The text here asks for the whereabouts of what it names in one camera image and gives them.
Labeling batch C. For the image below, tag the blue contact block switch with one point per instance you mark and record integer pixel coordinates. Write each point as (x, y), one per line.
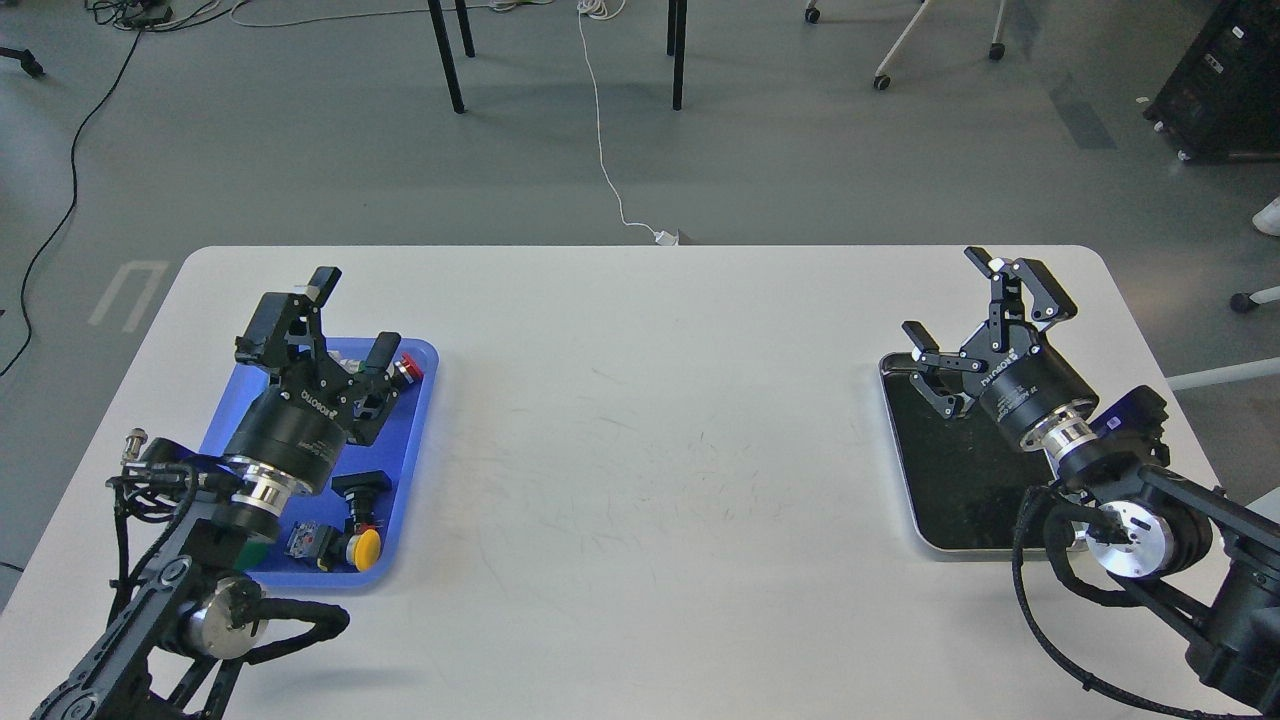
(306, 541)

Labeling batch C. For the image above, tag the yellow push button switch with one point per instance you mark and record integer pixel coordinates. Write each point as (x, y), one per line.
(337, 550)

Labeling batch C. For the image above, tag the white rolling chair base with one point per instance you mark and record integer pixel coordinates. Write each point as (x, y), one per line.
(932, 40)

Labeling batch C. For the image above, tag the silver metal tray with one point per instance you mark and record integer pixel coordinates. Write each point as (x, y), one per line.
(964, 480)

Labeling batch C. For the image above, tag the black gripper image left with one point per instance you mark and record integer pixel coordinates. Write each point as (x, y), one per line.
(313, 406)

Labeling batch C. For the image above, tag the black push button switch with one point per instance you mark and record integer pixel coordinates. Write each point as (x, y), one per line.
(361, 491)

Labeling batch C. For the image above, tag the red push button switch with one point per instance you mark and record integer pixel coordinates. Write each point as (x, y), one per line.
(408, 368)

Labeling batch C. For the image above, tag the black equipment case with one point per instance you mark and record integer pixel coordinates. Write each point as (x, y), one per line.
(1221, 103)

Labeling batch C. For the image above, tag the green push button switch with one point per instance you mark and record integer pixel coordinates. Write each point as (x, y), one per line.
(253, 555)

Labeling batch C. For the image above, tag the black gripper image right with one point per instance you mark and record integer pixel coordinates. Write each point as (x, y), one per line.
(1025, 378)

